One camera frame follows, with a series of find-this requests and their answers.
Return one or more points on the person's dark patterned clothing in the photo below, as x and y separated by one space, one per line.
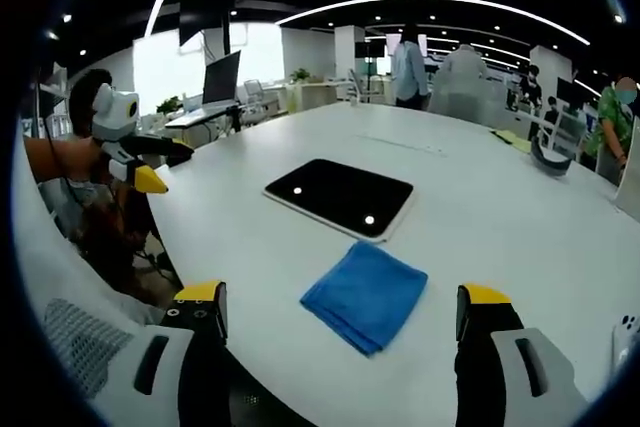
110 232

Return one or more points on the person's own head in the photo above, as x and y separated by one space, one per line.
82 102

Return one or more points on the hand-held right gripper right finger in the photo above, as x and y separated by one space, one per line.
505 372

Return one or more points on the small black monitor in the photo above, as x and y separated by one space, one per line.
570 89

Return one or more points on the green potted plant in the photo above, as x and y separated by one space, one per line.
300 75
169 105

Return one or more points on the white upright board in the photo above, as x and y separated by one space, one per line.
631 177

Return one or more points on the blue cleaning cloth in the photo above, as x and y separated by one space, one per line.
365 294

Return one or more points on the yellow paper sheet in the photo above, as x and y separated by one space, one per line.
512 141

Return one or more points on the white mesh office chair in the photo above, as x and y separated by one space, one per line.
82 342

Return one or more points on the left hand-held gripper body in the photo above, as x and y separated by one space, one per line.
112 119

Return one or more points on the black and white headset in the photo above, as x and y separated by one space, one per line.
549 159

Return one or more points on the large hanging black screen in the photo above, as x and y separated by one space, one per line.
205 7

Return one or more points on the black tablet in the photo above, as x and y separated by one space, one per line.
340 197

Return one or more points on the white phone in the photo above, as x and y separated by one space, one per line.
627 337

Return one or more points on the black desk monitor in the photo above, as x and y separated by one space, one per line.
221 79

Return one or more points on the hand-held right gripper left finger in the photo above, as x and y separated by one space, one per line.
165 372

